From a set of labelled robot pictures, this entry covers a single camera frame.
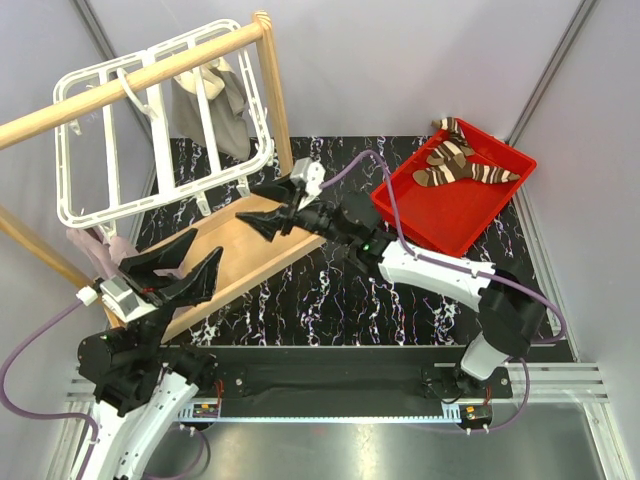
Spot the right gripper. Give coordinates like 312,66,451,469
236,172,354,248

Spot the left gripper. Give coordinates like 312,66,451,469
122,227,224,359

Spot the lilac sock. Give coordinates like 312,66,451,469
65,227,186,289

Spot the white plastic sock hanger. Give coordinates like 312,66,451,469
53,12,276,232

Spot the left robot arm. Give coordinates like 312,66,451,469
67,229,223,479

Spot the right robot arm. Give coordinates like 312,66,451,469
237,181,546,403

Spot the wooden drying rack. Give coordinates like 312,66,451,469
1,11,321,338

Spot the grey beige hanging sock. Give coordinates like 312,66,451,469
171,57,251,160

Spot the red plastic tray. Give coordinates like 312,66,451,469
371,117,537,257

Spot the brown striped sock left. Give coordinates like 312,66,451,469
412,140,474,187

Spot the brown striped sock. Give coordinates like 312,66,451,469
424,117,520,187
412,140,474,187

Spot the brown striped sock right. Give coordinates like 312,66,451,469
424,117,520,187

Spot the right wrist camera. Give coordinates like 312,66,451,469
289,157,326,210

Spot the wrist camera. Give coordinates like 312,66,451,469
289,157,326,210
76,276,156,323

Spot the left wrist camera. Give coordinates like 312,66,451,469
76,276,156,323

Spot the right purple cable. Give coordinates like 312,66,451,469
319,149,569,434

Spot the purple cable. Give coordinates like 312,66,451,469
319,149,569,434
0,299,101,476

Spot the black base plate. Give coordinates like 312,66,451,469
164,344,511,419

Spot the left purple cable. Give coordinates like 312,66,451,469
0,299,101,476

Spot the aluminium rail frame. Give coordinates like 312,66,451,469
44,149,631,480

